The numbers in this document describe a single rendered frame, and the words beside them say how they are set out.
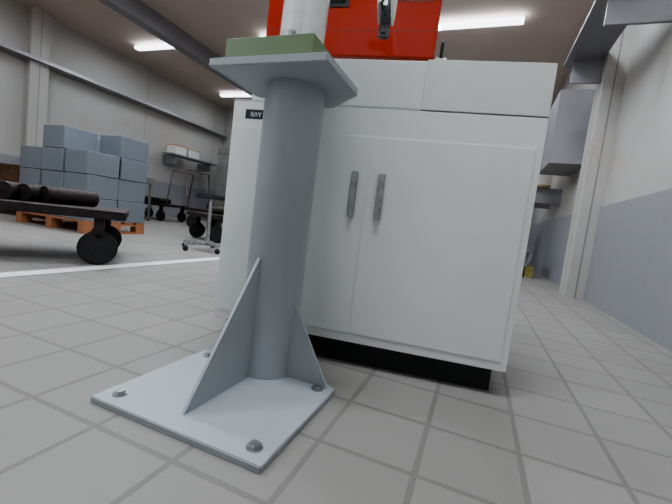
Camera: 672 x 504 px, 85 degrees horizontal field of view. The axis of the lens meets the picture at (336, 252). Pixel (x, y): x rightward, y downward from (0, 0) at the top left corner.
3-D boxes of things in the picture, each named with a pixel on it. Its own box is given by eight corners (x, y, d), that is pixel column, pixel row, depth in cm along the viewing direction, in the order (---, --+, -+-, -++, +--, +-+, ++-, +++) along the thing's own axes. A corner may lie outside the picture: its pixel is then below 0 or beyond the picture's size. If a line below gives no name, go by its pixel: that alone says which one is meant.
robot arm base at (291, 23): (314, 39, 86) (325, -42, 85) (248, 45, 93) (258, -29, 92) (344, 75, 103) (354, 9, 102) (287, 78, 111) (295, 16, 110)
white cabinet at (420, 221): (277, 303, 189) (295, 143, 182) (471, 338, 169) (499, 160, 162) (207, 339, 127) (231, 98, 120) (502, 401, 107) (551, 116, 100)
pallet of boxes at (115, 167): (143, 234, 450) (150, 143, 441) (83, 233, 380) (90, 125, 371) (81, 223, 488) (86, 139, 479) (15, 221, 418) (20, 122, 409)
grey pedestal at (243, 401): (259, 475, 64) (314, -12, 57) (89, 402, 80) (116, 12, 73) (352, 375, 112) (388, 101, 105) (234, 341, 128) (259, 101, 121)
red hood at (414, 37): (308, 105, 251) (318, 14, 246) (428, 112, 234) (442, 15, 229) (262, 54, 178) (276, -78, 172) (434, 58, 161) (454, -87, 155)
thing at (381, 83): (262, 109, 129) (266, 68, 128) (420, 119, 118) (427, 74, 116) (250, 99, 120) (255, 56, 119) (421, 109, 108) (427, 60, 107)
